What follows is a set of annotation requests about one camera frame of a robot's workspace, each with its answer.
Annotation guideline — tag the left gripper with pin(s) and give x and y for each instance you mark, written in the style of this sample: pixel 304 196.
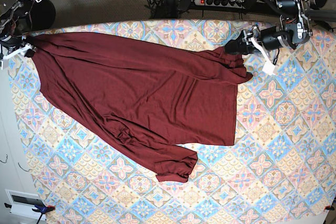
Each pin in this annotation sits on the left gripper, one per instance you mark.
pixel 256 41

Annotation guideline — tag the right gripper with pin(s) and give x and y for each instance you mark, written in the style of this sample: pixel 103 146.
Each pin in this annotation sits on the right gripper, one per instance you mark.
pixel 15 46

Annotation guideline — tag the maroon long-sleeve t-shirt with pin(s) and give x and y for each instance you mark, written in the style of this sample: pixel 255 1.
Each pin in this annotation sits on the maroon long-sleeve t-shirt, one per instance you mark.
pixel 145 100

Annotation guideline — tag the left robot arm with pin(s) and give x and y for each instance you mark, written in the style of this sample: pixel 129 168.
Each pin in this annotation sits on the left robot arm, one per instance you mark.
pixel 294 30

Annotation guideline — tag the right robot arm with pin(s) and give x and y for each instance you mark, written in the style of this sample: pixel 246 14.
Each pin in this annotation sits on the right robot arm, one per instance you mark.
pixel 19 18

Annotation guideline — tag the white power strip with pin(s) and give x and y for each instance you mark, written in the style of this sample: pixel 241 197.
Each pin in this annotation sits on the white power strip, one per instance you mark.
pixel 220 3

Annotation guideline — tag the patterned tile tablecloth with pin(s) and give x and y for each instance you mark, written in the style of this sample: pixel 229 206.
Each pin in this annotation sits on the patterned tile tablecloth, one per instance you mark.
pixel 281 168

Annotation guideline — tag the white floor outlet box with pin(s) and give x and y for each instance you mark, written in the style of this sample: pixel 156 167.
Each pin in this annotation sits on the white floor outlet box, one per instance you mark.
pixel 22 204

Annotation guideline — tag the blue clamp lower left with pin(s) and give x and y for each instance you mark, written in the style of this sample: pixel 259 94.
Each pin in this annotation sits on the blue clamp lower left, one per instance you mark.
pixel 39 209

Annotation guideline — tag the orange clamp lower right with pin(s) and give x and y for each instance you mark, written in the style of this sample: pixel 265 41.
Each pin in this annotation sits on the orange clamp lower right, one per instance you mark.
pixel 329 208

